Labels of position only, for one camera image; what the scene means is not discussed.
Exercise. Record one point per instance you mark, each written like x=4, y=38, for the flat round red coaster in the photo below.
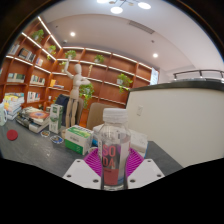
x=12, y=135

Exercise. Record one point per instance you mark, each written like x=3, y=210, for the chair with dark jacket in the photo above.
x=61, y=101

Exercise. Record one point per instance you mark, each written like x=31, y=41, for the wooden artist mannequin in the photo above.
x=75, y=86

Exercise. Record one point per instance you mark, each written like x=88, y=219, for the branched ceiling lamp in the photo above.
x=116, y=9

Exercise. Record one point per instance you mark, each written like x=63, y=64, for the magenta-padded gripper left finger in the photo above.
x=80, y=173

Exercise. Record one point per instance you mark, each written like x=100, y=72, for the clear plastic water bottle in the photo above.
x=114, y=150

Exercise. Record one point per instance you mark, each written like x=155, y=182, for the tan upholstered chair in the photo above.
x=95, y=115

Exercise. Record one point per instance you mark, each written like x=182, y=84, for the recessed ceiling downlight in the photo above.
x=72, y=34
x=155, y=55

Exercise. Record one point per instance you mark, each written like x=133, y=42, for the small green white box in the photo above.
x=78, y=140

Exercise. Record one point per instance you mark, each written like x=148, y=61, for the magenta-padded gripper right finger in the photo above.
x=146, y=173

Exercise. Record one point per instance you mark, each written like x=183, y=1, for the white counter with dark top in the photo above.
x=183, y=126

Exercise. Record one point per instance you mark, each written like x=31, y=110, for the ceiling air vent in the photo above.
x=141, y=27

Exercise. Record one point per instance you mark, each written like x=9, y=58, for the white wall socket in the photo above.
x=140, y=110

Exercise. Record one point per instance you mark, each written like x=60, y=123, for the wooden bookshelf unit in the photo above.
x=110, y=83

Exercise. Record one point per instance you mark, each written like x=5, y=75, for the stack of dark books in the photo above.
x=33, y=118

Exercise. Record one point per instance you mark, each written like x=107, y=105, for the stack of colourful books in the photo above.
x=13, y=105

